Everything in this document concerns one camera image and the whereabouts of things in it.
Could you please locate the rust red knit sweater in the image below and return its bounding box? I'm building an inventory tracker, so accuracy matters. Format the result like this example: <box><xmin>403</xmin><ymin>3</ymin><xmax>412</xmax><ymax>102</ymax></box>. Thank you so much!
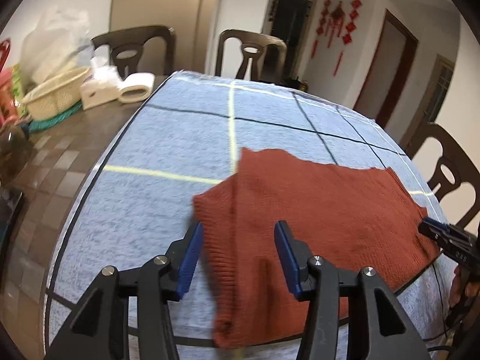
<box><xmin>193</xmin><ymin>149</ymin><xmax>439</xmax><ymax>349</ymax></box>

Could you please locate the person's right hand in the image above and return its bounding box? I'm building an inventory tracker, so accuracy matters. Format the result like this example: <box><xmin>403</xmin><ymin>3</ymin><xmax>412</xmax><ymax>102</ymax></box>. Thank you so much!
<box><xmin>448</xmin><ymin>265</ymin><xmax>480</xmax><ymax>307</ymax></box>

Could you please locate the dark wooden chair right side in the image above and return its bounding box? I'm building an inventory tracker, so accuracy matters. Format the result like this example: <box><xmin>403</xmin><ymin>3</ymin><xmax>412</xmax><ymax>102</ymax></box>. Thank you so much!
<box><xmin>405</xmin><ymin>122</ymin><xmax>480</xmax><ymax>229</ymax></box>

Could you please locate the dark wooden chair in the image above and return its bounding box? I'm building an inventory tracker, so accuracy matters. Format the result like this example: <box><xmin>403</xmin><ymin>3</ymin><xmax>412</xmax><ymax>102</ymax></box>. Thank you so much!
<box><xmin>405</xmin><ymin>122</ymin><xmax>480</xmax><ymax>229</ymax></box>
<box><xmin>91</xmin><ymin>25</ymin><xmax>176</xmax><ymax>79</ymax></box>
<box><xmin>215</xmin><ymin>29</ymin><xmax>287</xmax><ymax>85</ymax></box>

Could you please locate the blue checked tablecloth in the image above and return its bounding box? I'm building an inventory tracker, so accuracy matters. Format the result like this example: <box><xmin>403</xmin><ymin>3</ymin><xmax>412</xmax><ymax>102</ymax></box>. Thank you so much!
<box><xmin>44</xmin><ymin>72</ymin><xmax>443</xmax><ymax>345</ymax></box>

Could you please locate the dark glass bottle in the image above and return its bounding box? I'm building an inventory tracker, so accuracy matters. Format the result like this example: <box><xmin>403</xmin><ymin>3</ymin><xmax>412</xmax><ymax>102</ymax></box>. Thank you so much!
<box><xmin>0</xmin><ymin>124</ymin><xmax>32</xmax><ymax>186</ymax></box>

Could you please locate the teal mat under basket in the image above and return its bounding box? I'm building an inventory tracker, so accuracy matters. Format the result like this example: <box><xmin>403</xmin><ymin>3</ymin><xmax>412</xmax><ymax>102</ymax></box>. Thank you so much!
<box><xmin>28</xmin><ymin>101</ymin><xmax>82</xmax><ymax>133</ymax></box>

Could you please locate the pink tumbler cup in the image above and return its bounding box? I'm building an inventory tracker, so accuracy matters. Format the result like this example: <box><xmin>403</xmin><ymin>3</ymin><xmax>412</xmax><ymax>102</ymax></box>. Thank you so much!
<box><xmin>0</xmin><ymin>69</ymin><xmax>18</xmax><ymax>126</ymax></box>

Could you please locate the red Chinese knot decoration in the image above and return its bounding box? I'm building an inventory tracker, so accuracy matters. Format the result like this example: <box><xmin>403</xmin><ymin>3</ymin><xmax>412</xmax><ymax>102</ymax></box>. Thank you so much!
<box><xmin>310</xmin><ymin>0</ymin><xmax>363</xmax><ymax>77</ymax></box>

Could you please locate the cream woven basket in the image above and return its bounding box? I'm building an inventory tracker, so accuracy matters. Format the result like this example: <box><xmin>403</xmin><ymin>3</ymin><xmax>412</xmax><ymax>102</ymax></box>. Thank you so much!
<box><xmin>20</xmin><ymin>67</ymin><xmax>91</xmax><ymax>121</ymax></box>

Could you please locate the white paper roll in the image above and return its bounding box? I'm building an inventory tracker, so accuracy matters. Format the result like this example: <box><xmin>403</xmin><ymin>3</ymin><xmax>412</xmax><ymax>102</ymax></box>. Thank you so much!
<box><xmin>118</xmin><ymin>72</ymin><xmax>155</xmax><ymax>104</ymax></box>

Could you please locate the green snack packet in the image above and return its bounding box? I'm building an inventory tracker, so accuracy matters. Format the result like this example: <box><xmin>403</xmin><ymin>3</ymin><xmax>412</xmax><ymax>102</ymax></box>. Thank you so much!
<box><xmin>10</xmin><ymin>63</ymin><xmax>28</xmax><ymax>118</ymax></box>

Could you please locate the dark wooden chair far centre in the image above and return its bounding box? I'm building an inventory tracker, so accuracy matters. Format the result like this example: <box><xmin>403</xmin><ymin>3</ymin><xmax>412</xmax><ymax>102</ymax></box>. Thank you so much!
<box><xmin>215</xmin><ymin>29</ymin><xmax>287</xmax><ymax>85</ymax></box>

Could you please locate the white plastic bag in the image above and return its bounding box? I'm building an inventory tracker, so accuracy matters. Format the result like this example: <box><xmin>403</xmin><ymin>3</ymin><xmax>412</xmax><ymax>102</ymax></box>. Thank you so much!
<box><xmin>19</xmin><ymin>6</ymin><xmax>95</xmax><ymax>88</ymax></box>

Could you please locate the dark wooden chair far left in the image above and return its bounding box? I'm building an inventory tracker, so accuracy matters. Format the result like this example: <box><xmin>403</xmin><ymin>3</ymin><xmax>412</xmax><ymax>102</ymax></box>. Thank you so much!
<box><xmin>91</xmin><ymin>25</ymin><xmax>176</xmax><ymax>79</ymax></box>

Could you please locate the red gift bag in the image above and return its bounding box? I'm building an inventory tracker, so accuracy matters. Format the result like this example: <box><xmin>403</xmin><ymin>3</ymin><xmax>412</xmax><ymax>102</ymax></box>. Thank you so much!
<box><xmin>0</xmin><ymin>38</ymin><xmax>11</xmax><ymax>71</ymax></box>

